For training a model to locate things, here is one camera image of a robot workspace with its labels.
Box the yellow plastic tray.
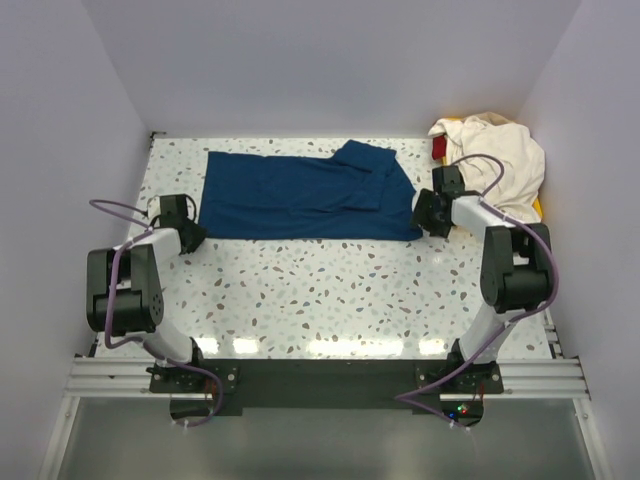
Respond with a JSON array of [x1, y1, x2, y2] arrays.
[[439, 117, 545, 221]]

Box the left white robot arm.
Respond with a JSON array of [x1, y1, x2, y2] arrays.
[[86, 194, 207, 392]]

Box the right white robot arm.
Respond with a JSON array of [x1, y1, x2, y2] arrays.
[[411, 166, 558, 393]]

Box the aluminium frame rail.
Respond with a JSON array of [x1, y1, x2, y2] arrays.
[[63, 357, 591, 400]]

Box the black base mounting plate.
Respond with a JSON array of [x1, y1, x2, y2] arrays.
[[146, 359, 504, 424]]

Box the red cloth item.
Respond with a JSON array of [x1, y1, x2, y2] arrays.
[[432, 134, 447, 163]]

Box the cream white t shirt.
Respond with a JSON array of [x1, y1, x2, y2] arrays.
[[427, 112, 547, 224]]

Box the blue mickey t shirt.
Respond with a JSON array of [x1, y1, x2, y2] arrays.
[[199, 140, 422, 242]]

